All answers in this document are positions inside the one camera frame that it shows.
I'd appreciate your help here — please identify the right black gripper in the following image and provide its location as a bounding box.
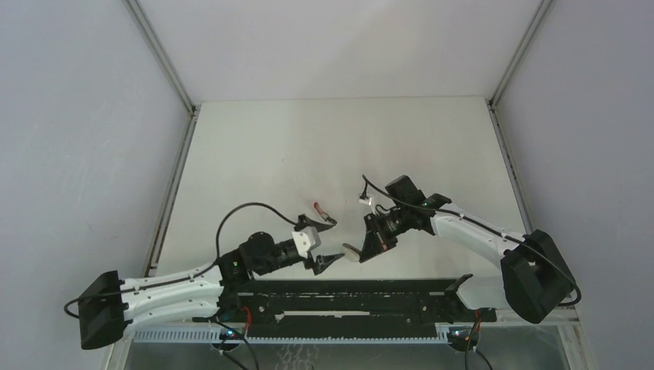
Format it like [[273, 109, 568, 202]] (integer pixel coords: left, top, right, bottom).
[[359, 207, 411, 263]]

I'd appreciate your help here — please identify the beige stapler cap piece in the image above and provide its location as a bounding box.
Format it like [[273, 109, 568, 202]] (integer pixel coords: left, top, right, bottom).
[[342, 243, 361, 263]]

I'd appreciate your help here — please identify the pink white mini stapler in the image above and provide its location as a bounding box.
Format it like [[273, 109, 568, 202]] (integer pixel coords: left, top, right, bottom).
[[313, 202, 329, 218]]

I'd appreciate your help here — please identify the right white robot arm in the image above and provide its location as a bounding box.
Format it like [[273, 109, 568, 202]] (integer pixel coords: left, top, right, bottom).
[[350, 175, 582, 324]]

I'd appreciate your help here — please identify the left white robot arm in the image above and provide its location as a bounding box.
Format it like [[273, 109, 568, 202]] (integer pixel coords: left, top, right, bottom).
[[73, 214, 339, 350]]

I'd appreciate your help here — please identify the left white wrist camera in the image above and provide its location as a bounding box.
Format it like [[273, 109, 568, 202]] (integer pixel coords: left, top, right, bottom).
[[292, 227, 321, 258]]

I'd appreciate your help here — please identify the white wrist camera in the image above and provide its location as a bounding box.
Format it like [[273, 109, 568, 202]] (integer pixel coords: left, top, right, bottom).
[[292, 227, 321, 258], [358, 194, 379, 214]]

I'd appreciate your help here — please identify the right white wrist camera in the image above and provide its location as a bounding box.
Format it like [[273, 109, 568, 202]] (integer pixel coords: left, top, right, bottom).
[[358, 194, 379, 214]]

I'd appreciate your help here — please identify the left black camera cable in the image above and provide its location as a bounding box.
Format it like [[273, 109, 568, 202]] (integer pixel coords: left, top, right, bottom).
[[63, 202, 298, 320]]

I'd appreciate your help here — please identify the black camera cable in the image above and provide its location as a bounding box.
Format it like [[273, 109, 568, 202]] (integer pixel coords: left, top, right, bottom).
[[361, 175, 584, 308], [63, 202, 298, 320]]

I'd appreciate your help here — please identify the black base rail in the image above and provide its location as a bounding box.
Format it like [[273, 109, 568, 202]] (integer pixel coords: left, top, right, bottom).
[[210, 278, 497, 338]]

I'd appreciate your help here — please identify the right black camera cable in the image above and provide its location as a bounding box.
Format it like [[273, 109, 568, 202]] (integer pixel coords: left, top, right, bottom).
[[361, 175, 584, 308]]

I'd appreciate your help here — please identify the white slotted cable duct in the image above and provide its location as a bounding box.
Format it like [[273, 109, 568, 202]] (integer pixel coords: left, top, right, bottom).
[[133, 326, 449, 345]]

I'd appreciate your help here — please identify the left aluminium frame rail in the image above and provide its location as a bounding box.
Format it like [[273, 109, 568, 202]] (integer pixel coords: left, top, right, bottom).
[[123, 0, 197, 277]]

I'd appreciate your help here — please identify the aluminium frame rail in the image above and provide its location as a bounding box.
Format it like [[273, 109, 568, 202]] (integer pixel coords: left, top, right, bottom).
[[486, 0, 556, 233], [123, 0, 197, 277]]

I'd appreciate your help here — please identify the right aluminium frame rail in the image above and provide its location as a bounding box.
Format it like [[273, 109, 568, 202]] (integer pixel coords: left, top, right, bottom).
[[486, 0, 556, 233]]

